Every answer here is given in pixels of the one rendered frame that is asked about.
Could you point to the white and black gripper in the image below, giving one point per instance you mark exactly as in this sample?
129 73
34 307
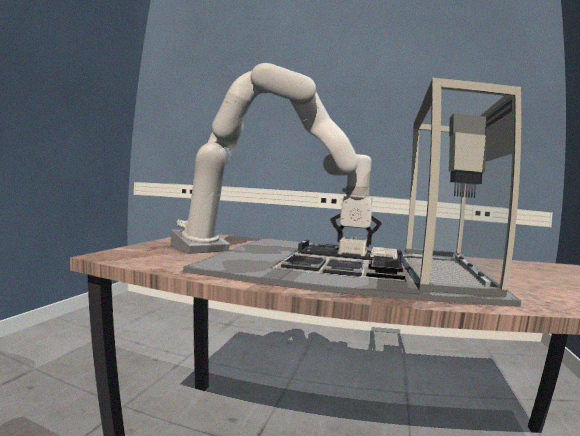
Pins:
355 212

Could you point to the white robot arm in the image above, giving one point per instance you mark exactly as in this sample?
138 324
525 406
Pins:
213 156

